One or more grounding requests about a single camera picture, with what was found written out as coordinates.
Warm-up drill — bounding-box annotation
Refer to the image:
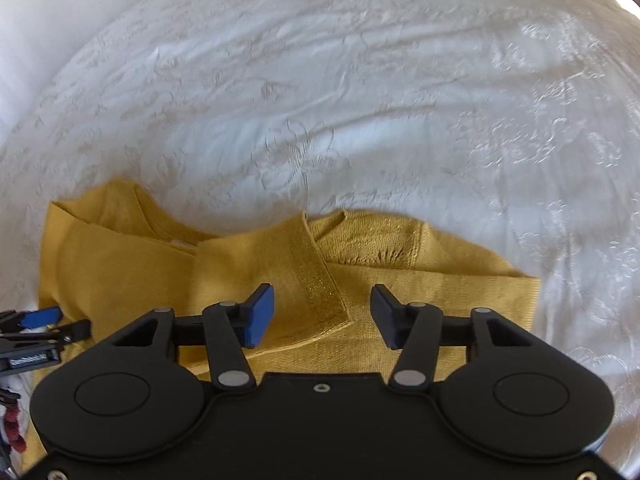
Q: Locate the yellow knit sweater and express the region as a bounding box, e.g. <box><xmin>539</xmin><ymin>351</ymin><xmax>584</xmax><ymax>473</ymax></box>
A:
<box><xmin>20</xmin><ymin>179</ymin><xmax>543</xmax><ymax>477</ymax></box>

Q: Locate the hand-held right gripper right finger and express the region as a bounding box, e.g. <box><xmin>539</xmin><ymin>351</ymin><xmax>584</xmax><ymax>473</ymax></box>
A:
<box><xmin>370</xmin><ymin>283</ymin><xmax>550</xmax><ymax>393</ymax></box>

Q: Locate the white embroidered bedspread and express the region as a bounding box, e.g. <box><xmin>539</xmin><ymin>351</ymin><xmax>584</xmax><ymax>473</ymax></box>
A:
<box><xmin>0</xmin><ymin>0</ymin><xmax>640</xmax><ymax>480</ymax></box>

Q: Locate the red white patterned cloth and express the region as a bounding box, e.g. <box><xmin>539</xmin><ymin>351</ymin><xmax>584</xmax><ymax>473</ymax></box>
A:
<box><xmin>0</xmin><ymin>385</ymin><xmax>29</xmax><ymax>457</ymax></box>

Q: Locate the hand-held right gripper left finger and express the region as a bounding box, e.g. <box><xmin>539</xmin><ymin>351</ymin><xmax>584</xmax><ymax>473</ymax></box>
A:
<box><xmin>95</xmin><ymin>283</ymin><xmax>276</xmax><ymax>392</ymax></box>

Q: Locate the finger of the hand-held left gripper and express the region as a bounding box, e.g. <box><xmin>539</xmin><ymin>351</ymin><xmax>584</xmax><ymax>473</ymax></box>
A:
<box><xmin>0</xmin><ymin>319</ymin><xmax>92</xmax><ymax>348</ymax></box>
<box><xmin>0</xmin><ymin>307</ymin><xmax>64</xmax><ymax>332</ymax></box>

